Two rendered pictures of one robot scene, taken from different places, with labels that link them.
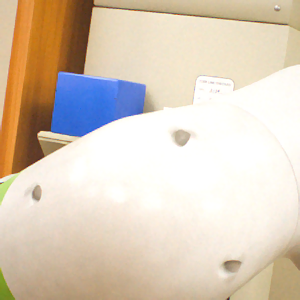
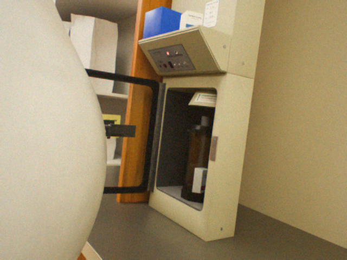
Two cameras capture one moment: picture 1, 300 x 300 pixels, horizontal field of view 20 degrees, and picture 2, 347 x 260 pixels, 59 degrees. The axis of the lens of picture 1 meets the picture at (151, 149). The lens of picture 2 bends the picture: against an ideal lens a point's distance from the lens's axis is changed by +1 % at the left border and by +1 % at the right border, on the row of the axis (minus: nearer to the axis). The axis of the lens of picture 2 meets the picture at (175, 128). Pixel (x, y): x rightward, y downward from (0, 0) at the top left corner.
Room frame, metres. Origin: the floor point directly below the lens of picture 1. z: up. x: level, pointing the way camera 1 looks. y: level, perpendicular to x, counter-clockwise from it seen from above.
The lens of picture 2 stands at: (0.47, -0.50, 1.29)
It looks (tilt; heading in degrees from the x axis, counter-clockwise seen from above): 3 degrees down; 31
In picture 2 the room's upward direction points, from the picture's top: 7 degrees clockwise
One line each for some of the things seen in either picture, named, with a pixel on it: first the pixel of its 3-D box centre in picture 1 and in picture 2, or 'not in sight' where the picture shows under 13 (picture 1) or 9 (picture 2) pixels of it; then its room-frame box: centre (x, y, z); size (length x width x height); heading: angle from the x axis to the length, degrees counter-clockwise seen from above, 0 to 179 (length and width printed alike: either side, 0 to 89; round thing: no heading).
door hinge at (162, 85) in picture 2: not in sight; (156, 137); (1.37, 0.11, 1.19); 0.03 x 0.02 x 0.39; 67
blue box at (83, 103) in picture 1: (99, 108); (164, 27); (1.30, 0.09, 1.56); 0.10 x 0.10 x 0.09; 67
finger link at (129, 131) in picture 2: not in sight; (122, 130); (1.05, 0.00, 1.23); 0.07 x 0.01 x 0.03; 156
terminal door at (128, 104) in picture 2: not in sight; (111, 134); (1.23, 0.20, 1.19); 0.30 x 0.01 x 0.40; 149
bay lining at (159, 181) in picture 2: not in sight; (211, 144); (1.43, -0.07, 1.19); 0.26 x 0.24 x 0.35; 67
